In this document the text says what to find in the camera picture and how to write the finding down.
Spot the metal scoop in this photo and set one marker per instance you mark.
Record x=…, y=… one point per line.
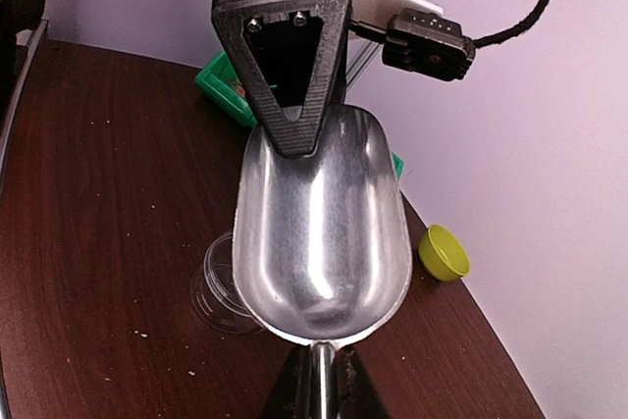
x=321, y=248

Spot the green three-compartment candy bin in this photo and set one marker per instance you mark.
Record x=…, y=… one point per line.
x=213, y=82

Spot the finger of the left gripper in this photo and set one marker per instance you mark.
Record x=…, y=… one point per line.
x=288, y=55

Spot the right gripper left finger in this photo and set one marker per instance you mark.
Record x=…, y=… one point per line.
x=290, y=395

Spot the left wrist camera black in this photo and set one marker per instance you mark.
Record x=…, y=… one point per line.
x=422, y=43

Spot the clear plastic jar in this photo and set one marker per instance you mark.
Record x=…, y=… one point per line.
x=213, y=293

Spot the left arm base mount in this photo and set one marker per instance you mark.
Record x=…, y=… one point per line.
x=16, y=16

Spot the small green bowl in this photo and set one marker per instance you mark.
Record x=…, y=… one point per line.
x=442, y=255

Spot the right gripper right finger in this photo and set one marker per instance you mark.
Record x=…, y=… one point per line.
x=357, y=396

